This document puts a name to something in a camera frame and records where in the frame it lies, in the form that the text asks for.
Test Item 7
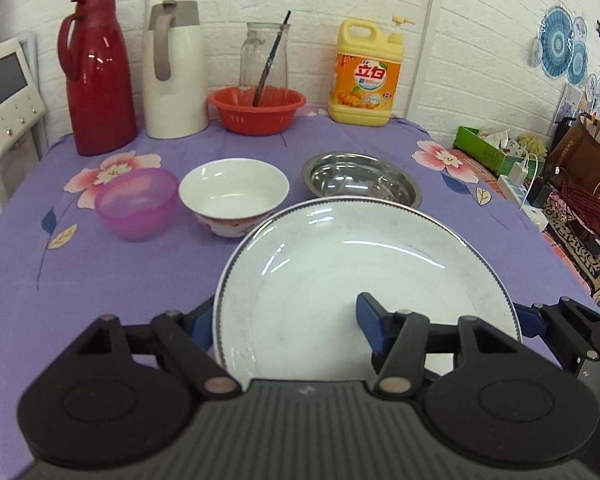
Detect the yellow loofah sponge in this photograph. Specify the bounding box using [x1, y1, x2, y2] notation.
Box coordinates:
[516, 132, 549, 159]

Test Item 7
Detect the medium blue decorative wall plate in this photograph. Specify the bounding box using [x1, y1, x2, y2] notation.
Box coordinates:
[566, 40, 589, 86]

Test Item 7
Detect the white wall conduit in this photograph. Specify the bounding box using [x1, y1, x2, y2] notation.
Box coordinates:
[404, 0, 444, 112]

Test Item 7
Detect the white power strip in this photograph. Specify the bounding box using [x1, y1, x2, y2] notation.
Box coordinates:
[497, 174, 549, 232]

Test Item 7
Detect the white thermos jug grey handle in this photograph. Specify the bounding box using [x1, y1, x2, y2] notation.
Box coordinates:
[142, 0, 211, 140]

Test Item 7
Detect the patterned pink black cloth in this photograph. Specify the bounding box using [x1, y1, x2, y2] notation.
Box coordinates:
[539, 182, 600, 307]

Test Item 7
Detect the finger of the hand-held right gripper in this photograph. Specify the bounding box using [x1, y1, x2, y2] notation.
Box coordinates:
[514, 297, 600, 367]

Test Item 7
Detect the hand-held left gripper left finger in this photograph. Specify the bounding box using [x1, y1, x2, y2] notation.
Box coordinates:
[75, 304, 244, 401]

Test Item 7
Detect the green cardboard box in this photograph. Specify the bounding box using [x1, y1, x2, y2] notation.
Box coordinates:
[453, 126, 532, 179]

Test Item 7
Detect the black stirring stick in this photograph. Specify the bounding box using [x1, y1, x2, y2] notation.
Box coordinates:
[252, 10, 292, 107]

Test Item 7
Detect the white ceramic bowl floral base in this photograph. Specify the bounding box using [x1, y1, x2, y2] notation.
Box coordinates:
[178, 158, 290, 239]

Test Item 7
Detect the white appliance with screen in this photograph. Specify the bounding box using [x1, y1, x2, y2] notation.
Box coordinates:
[0, 31, 49, 221]

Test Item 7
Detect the purple floral tablecloth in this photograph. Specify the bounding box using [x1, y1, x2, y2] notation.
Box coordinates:
[0, 104, 600, 480]

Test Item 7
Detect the clear glass jar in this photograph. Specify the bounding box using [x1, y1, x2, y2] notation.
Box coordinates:
[239, 22, 289, 97]

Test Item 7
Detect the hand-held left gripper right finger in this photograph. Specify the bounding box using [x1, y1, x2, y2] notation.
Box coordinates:
[356, 291, 487, 395]

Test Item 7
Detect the red thermos jug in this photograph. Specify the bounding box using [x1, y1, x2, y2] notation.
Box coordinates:
[56, 0, 138, 157]

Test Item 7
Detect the purple plastic bowl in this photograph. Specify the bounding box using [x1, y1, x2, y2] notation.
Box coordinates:
[94, 168, 180, 242]

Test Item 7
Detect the red plastic basin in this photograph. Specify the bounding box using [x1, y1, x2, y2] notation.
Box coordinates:
[208, 86, 307, 136]

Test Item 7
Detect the stainless steel bowl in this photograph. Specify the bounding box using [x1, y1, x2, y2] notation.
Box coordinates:
[301, 152, 424, 209]

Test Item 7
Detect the large blue decorative wall plate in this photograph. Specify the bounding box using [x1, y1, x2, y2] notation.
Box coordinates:
[539, 6, 575, 80]

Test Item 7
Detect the yellow detergent pump bottle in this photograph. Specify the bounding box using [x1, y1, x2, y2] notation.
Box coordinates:
[328, 16, 416, 127]

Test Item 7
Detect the brown paper bag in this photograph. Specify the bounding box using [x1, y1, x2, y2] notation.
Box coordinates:
[544, 112, 600, 202]

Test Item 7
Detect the white plate with dark rim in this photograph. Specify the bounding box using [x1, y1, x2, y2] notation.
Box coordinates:
[212, 198, 522, 391]

